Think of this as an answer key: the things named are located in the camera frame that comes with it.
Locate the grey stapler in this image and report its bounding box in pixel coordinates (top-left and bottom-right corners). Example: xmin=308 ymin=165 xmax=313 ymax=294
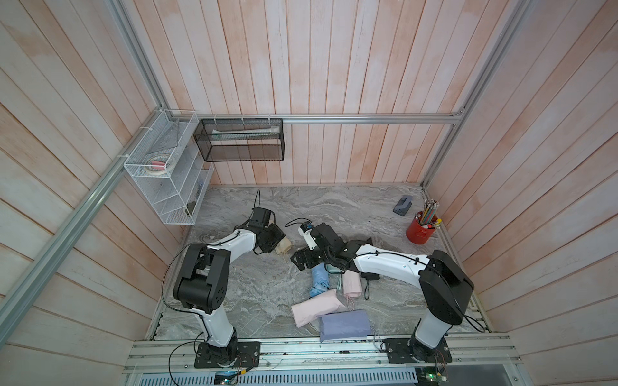
xmin=393 ymin=195 xmax=414 ymax=216

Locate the white wire shelf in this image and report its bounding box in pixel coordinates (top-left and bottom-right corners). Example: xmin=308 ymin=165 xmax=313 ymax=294
xmin=124 ymin=109 xmax=213 ymax=225

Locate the blue umbrella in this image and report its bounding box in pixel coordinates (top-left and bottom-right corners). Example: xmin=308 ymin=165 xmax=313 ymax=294
xmin=309 ymin=263 xmax=330 ymax=298

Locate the large pink umbrella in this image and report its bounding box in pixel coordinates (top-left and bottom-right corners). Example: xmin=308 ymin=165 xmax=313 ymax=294
xmin=291 ymin=289 xmax=345 ymax=327

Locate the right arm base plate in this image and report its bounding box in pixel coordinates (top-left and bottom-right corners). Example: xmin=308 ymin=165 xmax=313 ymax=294
xmin=382 ymin=337 xmax=452 ymax=364

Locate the black mesh basket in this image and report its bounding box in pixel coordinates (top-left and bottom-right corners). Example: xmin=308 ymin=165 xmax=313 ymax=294
xmin=193 ymin=118 xmax=286 ymax=162

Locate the lavender umbrella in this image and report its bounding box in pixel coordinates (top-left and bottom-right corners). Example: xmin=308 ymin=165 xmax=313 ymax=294
xmin=320 ymin=310 xmax=372 ymax=342

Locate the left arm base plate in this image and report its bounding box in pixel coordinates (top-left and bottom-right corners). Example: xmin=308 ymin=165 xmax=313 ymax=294
xmin=194 ymin=341 xmax=261 ymax=369

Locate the red pencil cup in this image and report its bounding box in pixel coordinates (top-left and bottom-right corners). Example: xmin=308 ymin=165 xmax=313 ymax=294
xmin=406 ymin=199 xmax=443 ymax=245

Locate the black umbrella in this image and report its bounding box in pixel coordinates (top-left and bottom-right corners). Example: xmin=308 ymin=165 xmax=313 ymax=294
xmin=360 ymin=238 xmax=381 ymax=301

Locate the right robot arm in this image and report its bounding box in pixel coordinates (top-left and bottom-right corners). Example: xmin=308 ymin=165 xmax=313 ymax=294
xmin=291 ymin=221 xmax=474 ymax=350

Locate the small pink umbrella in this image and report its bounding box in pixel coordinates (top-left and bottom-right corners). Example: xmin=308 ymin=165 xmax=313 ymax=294
xmin=342 ymin=270 xmax=363 ymax=299

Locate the tape roll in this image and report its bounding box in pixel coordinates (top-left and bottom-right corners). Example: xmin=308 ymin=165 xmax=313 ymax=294
xmin=143 ymin=154 xmax=175 ymax=176

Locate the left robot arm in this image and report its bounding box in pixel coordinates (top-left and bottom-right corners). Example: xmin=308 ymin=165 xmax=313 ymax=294
xmin=172 ymin=207 xmax=289 ymax=362

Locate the beige umbrella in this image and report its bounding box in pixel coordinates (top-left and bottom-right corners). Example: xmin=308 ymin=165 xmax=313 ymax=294
xmin=275 ymin=237 xmax=292 ymax=256

